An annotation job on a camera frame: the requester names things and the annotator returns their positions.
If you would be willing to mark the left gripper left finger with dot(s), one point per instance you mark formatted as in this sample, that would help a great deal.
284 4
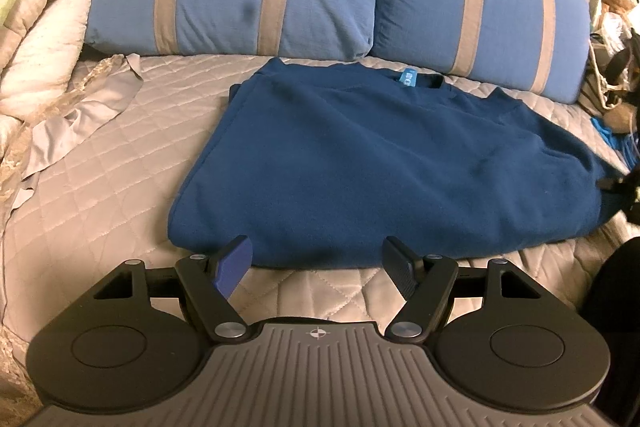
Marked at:
201 283

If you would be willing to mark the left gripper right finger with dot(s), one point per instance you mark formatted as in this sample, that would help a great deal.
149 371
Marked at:
431 284

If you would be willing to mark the dark blue sweatshirt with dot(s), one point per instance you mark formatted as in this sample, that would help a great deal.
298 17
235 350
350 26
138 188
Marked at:
318 165

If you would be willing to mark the bright blue cloth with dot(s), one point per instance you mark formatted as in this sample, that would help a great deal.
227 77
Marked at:
617 141

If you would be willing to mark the striped beige bag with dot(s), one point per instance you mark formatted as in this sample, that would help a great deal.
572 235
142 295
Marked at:
610 89

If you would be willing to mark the quilted grey bed cover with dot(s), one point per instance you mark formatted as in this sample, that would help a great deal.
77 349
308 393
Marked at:
110 196

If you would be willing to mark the grey satin sheet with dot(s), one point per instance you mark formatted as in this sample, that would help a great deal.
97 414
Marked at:
104 94

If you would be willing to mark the blue striped pillow right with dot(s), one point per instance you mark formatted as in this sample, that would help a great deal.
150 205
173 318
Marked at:
540 46

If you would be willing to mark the white puffy duvet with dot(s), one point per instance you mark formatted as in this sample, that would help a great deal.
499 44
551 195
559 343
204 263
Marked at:
40 44

